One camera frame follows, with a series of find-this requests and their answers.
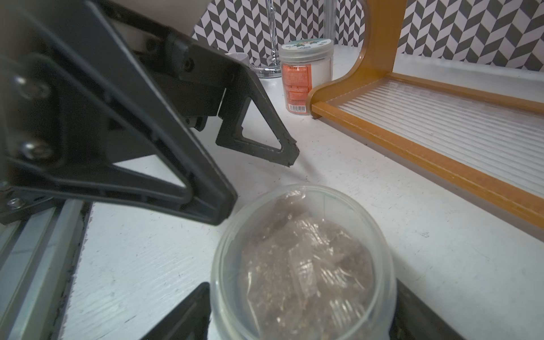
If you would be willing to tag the chrome stand with green cups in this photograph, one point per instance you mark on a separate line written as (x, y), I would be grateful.
(270, 67)

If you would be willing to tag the lilac bowl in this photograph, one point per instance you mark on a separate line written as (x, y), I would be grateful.
(240, 57)

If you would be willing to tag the metal base rail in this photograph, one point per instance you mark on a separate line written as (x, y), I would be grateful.
(41, 240)

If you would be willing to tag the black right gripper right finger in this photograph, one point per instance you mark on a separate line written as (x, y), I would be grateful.
(414, 320)

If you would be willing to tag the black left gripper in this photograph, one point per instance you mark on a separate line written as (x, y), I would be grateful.
(99, 102)

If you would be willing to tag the green seed container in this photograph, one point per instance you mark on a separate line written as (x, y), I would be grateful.
(303, 262)

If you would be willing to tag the orange three-tier wooden shelf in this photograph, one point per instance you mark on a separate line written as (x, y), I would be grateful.
(485, 147)

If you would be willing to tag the left metal corner post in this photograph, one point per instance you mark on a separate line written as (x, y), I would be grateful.
(330, 7)

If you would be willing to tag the tall red illustrated-lid container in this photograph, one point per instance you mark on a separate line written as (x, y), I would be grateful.
(305, 64)

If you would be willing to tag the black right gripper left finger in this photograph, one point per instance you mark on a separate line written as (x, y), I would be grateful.
(190, 319)

